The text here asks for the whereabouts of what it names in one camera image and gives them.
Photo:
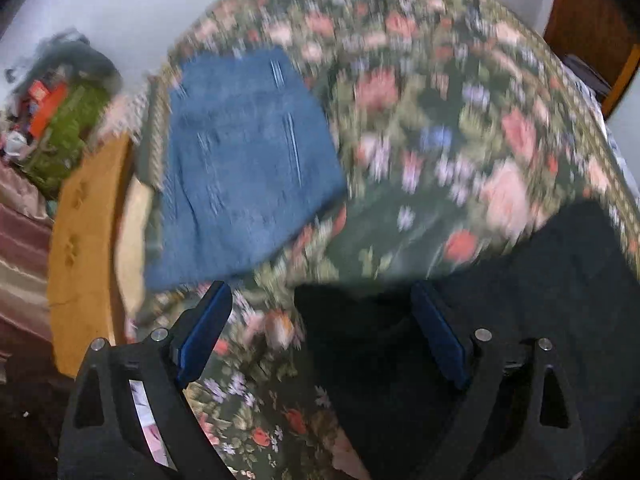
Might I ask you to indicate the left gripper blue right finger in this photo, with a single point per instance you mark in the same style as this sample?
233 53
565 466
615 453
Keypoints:
517 417

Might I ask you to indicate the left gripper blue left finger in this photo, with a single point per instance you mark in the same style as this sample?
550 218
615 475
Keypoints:
127 417

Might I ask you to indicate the black pants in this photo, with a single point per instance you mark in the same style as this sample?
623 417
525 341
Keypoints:
569 282

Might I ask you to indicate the wooden lap desk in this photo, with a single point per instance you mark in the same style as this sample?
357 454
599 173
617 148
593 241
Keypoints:
82 291

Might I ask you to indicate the pink striped curtain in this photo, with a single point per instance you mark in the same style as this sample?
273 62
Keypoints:
26 230

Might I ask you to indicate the folded blue jeans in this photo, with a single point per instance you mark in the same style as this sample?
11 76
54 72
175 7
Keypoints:
249 161

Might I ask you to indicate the floral green bed quilt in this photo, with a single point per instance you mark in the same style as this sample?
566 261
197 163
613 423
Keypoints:
459 133

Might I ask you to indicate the striped pink blanket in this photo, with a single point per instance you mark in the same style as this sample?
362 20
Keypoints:
127 111

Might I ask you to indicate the green patterned storage box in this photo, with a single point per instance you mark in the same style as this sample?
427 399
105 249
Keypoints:
64 138

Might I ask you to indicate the orange red box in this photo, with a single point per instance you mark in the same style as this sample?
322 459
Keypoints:
43 104

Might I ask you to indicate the grey bag on floor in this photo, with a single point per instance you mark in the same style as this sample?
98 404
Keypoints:
588 75

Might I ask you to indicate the brown wooden door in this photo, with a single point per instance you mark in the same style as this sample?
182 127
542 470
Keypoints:
600 34

